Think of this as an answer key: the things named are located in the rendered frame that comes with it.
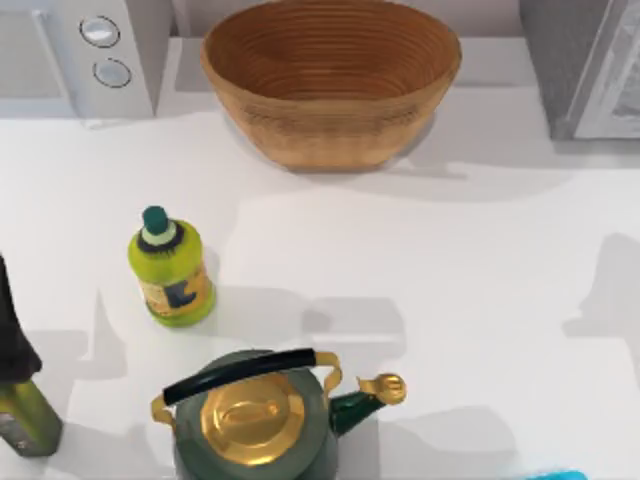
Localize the brown woven basket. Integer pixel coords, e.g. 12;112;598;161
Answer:
200;0;462;174

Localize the green and gold kettle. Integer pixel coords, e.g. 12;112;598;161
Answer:
150;347;408;480

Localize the pale microwave oven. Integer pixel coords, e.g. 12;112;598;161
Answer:
0;0;175;122

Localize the small microwave knob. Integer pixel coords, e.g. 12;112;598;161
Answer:
92;56;134;89

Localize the grey cabinet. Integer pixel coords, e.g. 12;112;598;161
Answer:
517;0;640;144

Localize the large microwave knob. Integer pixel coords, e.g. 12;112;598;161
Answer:
78;15;122;49

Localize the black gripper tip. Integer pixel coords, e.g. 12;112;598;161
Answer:
0;253;43;387

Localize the light blue object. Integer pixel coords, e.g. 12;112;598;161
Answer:
518;467;590;480

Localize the olive green bottle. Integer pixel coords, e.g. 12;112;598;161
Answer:
0;375;65;459

